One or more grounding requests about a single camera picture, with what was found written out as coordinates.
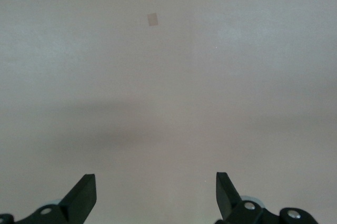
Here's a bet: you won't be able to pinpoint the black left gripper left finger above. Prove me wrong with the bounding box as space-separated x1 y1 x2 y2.
0 173 97 224

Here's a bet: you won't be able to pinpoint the brown tape patch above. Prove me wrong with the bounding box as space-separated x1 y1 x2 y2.
146 12 161 28

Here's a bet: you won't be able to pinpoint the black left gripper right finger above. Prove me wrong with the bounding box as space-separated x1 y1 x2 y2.
214 171 320 224

